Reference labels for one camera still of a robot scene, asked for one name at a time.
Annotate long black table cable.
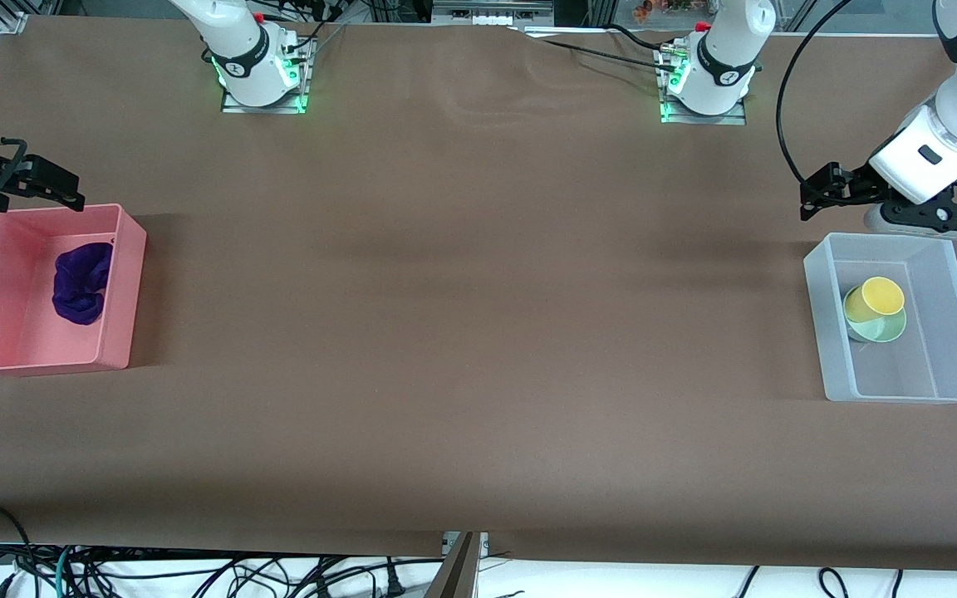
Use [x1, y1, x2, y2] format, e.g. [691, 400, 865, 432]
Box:
[520, 32, 679, 76]

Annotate orange background object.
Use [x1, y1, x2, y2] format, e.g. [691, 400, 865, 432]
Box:
[632, 0, 699, 22]

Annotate metal base plate left arm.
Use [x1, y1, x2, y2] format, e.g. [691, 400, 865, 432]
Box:
[659, 42, 748, 125]

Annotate yellow cup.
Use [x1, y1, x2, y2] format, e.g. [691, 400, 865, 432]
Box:
[843, 277, 905, 325]

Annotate translucent plastic bin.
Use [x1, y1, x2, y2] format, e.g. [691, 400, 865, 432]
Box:
[803, 233, 957, 404]

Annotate short black table cable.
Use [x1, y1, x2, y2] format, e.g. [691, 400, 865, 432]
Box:
[607, 23, 667, 49]

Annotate black floor cable tangle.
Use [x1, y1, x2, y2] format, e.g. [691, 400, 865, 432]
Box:
[71, 556, 446, 598]

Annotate white power strip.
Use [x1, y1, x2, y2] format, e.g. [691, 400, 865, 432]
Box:
[433, 0, 554, 26]

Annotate pink plastic bin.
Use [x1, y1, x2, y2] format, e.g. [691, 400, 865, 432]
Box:
[0, 203, 148, 373]

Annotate metal post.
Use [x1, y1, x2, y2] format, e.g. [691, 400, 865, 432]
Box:
[427, 532, 481, 598]

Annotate pale green bowl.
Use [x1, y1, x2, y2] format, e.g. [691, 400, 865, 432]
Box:
[846, 301, 908, 344]

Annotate purple cloth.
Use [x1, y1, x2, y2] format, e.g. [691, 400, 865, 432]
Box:
[52, 242, 114, 326]

